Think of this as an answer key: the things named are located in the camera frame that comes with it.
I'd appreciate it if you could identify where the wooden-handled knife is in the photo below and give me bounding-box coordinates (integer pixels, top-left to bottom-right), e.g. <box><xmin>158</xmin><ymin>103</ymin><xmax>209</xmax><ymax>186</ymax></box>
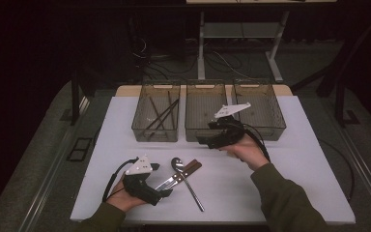
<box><xmin>154</xmin><ymin>159</ymin><xmax>201</xmax><ymax>191</ymax></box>

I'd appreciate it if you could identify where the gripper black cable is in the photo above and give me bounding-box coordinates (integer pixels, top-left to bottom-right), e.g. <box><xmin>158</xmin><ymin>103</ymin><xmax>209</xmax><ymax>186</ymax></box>
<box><xmin>101</xmin><ymin>158</ymin><xmax>139</xmax><ymax>203</ymax></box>
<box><xmin>243</xmin><ymin>124</ymin><xmax>271</xmax><ymax>162</ymax></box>

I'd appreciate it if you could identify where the smoky clear plastic bin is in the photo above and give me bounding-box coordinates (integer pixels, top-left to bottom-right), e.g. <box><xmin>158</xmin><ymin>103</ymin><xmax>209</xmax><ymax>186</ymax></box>
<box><xmin>184</xmin><ymin>80</ymin><xmax>232</xmax><ymax>143</ymax></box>
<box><xmin>130</xmin><ymin>81</ymin><xmax>182</xmax><ymax>143</ymax></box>
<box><xmin>231</xmin><ymin>80</ymin><xmax>287</xmax><ymax>142</ymax></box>

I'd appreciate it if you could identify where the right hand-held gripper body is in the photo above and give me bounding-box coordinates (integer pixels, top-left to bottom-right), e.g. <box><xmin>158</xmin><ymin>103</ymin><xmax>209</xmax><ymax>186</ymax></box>
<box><xmin>206</xmin><ymin>101</ymin><xmax>252</xmax><ymax>150</ymax></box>

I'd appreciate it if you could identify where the aluminium rail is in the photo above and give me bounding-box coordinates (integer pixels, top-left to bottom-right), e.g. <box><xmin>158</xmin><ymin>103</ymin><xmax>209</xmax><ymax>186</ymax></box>
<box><xmin>18</xmin><ymin>96</ymin><xmax>91</xmax><ymax>232</ymax></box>
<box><xmin>337</xmin><ymin>125</ymin><xmax>371</xmax><ymax>223</ymax></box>

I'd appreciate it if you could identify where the white metal desk frame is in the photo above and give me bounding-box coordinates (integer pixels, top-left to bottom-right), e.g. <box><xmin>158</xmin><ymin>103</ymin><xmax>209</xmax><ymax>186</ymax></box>
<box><xmin>197</xmin><ymin>11</ymin><xmax>291</xmax><ymax>83</ymax></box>

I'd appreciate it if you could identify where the person's left hand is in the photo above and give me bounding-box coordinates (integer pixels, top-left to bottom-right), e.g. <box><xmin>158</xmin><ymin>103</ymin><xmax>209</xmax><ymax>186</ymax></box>
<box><xmin>105</xmin><ymin>175</ymin><xmax>149</xmax><ymax>213</ymax></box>

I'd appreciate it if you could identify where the black rectangular floor frame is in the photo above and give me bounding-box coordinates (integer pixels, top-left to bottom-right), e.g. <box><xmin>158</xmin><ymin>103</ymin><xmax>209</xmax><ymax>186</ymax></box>
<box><xmin>66</xmin><ymin>137</ymin><xmax>94</xmax><ymax>162</ymax></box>

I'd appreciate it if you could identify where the black upright stand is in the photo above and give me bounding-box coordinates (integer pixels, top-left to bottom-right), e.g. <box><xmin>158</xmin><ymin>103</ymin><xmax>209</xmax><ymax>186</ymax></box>
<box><xmin>71</xmin><ymin>71</ymin><xmax>98</xmax><ymax>127</ymax></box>

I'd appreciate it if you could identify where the tangle of floor cables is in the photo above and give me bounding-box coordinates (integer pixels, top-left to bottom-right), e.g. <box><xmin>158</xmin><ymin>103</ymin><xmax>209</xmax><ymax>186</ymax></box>
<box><xmin>131</xmin><ymin>35</ymin><xmax>249</xmax><ymax>81</ymax></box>

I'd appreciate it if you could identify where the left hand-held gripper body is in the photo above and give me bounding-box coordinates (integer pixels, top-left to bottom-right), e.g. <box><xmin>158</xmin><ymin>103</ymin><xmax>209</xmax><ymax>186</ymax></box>
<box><xmin>122</xmin><ymin>154</ymin><xmax>162</xmax><ymax>207</ymax></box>

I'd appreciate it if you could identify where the black slanted stand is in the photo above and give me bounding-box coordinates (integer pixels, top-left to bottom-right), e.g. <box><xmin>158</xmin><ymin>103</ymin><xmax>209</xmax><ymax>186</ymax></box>
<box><xmin>291</xmin><ymin>15</ymin><xmax>371</xmax><ymax>129</ymax></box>

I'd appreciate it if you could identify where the thin black cable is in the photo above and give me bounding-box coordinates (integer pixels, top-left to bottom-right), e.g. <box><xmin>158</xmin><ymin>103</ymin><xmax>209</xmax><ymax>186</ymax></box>
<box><xmin>317</xmin><ymin>138</ymin><xmax>358</xmax><ymax>208</ymax></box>

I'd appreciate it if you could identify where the metal spoon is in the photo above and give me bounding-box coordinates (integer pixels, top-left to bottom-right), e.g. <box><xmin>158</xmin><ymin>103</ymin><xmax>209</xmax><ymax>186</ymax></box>
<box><xmin>170</xmin><ymin>157</ymin><xmax>206</xmax><ymax>213</ymax></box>

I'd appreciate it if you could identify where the person's right hand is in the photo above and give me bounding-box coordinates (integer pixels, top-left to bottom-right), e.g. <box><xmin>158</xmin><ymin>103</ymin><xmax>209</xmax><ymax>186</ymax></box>
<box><xmin>218</xmin><ymin>133</ymin><xmax>271</xmax><ymax>172</ymax></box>

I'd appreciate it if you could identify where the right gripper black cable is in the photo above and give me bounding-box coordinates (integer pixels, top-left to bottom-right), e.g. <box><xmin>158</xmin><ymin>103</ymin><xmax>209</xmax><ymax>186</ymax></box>
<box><xmin>243</xmin><ymin>124</ymin><xmax>271</xmax><ymax>162</ymax></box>

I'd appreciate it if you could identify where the white table cover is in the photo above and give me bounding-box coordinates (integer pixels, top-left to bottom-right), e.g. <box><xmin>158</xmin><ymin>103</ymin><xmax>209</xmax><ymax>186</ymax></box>
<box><xmin>70</xmin><ymin>95</ymin><xmax>357</xmax><ymax>225</ymax></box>

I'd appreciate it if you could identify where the brown chopstick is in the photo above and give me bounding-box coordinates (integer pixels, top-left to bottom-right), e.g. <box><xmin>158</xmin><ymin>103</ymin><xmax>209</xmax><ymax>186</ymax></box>
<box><xmin>167</xmin><ymin>91</ymin><xmax>177</xmax><ymax>130</ymax></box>
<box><xmin>149</xmin><ymin>96</ymin><xmax>167</xmax><ymax>131</ymax></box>

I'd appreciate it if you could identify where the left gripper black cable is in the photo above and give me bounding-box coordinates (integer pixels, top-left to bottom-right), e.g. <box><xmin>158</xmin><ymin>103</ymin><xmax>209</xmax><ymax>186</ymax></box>
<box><xmin>101</xmin><ymin>158</ymin><xmax>139</xmax><ymax>203</ymax></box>

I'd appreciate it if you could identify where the black chopstick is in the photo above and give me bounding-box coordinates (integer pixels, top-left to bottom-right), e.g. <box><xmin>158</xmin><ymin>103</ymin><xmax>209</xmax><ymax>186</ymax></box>
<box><xmin>140</xmin><ymin>99</ymin><xmax>180</xmax><ymax>135</ymax></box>
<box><xmin>146</xmin><ymin>105</ymin><xmax>180</xmax><ymax>140</ymax></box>

